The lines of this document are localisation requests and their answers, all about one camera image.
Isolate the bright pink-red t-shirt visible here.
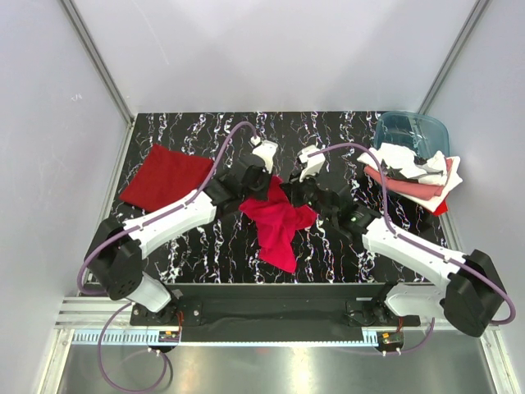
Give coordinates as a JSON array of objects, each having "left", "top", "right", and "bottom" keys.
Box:
[{"left": 240, "top": 176, "right": 317, "bottom": 273}]

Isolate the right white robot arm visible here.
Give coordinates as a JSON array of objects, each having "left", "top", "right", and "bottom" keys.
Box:
[{"left": 281, "top": 177, "right": 508, "bottom": 337}]

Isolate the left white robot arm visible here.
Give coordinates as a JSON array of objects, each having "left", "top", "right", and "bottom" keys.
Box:
[{"left": 87, "top": 153, "right": 273, "bottom": 314}]

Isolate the folded dark red t-shirt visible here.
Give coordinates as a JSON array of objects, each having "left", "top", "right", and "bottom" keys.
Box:
[{"left": 119, "top": 144, "right": 214, "bottom": 213}]

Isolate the white black printed t-shirt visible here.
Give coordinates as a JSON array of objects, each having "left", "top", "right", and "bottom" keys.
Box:
[{"left": 370, "top": 143, "right": 449, "bottom": 186}]

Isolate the dusty pink folded t-shirt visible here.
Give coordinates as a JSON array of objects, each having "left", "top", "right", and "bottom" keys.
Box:
[{"left": 364, "top": 158, "right": 453, "bottom": 201}]

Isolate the blue transparent plastic bin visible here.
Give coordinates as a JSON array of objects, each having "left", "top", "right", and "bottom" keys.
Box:
[{"left": 373, "top": 111, "right": 450, "bottom": 158}]

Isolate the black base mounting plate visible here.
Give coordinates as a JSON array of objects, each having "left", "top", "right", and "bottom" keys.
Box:
[{"left": 130, "top": 283, "right": 421, "bottom": 332}]

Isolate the red t-shirt under pile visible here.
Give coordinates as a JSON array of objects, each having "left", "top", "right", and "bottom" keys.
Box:
[{"left": 432, "top": 199, "right": 448, "bottom": 217}]

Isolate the white folded t-shirt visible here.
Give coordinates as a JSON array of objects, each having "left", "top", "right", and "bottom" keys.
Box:
[{"left": 410, "top": 156, "right": 463, "bottom": 213}]

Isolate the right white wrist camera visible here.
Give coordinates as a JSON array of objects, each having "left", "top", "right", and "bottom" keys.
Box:
[{"left": 298, "top": 145, "right": 325, "bottom": 182}]

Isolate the white slotted cable duct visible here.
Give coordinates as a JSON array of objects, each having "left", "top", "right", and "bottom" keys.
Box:
[{"left": 72, "top": 328, "right": 381, "bottom": 347}]

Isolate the left aluminium frame post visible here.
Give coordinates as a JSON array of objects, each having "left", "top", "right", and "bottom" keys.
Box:
[{"left": 58, "top": 0, "right": 135, "bottom": 126}]

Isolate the aluminium frame post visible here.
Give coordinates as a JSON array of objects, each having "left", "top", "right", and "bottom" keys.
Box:
[
  {"left": 418, "top": 0, "right": 491, "bottom": 115},
  {"left": 58, "top": 0, "right": 135, "bottom": 126}
]

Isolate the right aluminium frame post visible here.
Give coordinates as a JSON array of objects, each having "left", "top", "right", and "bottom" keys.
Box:
[{"left": 418, "top": 0, "right": 491, "bottom": 115}]

